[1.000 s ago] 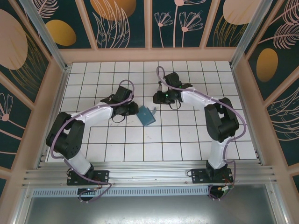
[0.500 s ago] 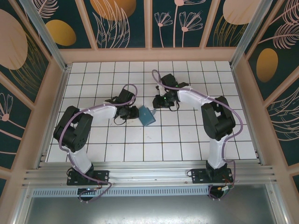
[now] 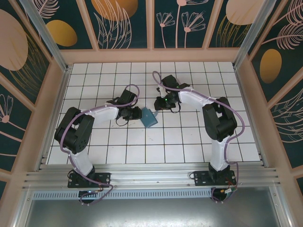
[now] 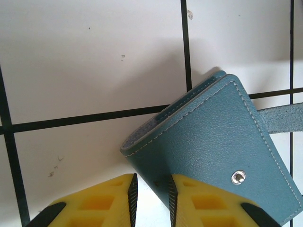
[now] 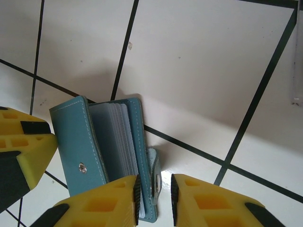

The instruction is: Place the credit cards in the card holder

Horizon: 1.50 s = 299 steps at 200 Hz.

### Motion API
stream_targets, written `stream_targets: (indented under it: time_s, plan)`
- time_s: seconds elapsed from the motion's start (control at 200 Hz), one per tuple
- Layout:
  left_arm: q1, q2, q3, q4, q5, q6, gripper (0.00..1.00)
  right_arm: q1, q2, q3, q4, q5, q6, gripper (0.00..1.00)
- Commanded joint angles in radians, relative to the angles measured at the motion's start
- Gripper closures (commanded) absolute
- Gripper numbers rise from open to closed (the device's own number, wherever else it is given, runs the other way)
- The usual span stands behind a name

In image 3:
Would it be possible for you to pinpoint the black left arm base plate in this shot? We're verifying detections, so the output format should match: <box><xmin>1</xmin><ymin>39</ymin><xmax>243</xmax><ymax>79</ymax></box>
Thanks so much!
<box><xmin>68</xmin><ymin>172</ymin><xmax>111</xmax><ymax>189</ymax></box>

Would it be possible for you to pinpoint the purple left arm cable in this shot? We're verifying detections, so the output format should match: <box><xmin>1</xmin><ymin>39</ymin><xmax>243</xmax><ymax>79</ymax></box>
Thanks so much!
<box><xmin>60</xmin><ymin>84</ymin><xmax>141</xmax><ymax>206</ymax></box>

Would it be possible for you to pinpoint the aluminium corner post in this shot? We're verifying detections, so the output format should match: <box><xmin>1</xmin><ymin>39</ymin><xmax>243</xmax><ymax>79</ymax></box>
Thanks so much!
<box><xmin>18</xmin><ymin>0</ymin><xmax>71</xmax><ymax>73</ymax></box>
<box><xmin>233</xmin><ymin>0</ymin><xmax>277</xmax><ymax>69</ymax></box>

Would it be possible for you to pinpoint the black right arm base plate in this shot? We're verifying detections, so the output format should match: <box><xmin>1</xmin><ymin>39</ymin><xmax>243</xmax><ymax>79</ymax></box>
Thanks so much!
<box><xmin>194</xmin><ymin>170</ymin><xmax>237</xmax><ymax>187</ymax></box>

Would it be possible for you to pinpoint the grey metal panel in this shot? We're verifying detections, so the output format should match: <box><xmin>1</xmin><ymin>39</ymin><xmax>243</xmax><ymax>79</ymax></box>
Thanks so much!
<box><xmin>23</xmin><ymin>198</ymin><xmax>285</xmax><ymax>227</ymax></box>

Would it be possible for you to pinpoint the small controller board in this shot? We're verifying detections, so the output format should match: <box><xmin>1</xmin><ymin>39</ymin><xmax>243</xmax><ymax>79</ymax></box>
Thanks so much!
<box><xmin>79</xmin><ymin>189</ymin><xmax>99</xmax><ymax>198</ymax></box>
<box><xmin>219</xmin><ymin>186</ymin><xmax>238</xmax><ymax>197</ymax></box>

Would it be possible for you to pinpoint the slotted grey cable duct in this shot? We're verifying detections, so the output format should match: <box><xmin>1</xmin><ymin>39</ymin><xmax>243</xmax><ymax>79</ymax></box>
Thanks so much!
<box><xmin>30</xmin><ymin>190</ymin><xmax>214</xmax><ymax>201</ymax></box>

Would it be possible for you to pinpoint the teal leather card holder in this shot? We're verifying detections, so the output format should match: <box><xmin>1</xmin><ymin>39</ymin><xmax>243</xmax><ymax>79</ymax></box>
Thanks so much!
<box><xmin>140</xmin><ymin>106</ymin><xmax>159</xmax><ymax>128</ymax></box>

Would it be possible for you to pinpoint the aluminium side rail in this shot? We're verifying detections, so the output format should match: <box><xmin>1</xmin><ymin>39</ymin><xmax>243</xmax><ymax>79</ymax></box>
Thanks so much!
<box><xmin>36</xmin><ymin>67</ymin><xmax>72</xmax><ymax>171</ymax></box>
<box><xmin>233</xmin><ymin>63</ymin><xmax>269</xmax><ymax>167</ymax></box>

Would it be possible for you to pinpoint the aluminium mounting rail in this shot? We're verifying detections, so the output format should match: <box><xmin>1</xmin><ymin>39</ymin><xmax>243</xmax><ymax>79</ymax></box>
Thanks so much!
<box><xmin>22</xmin><ymin>162</ymin><xmax>282</xmax><ymax>192</ymax></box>

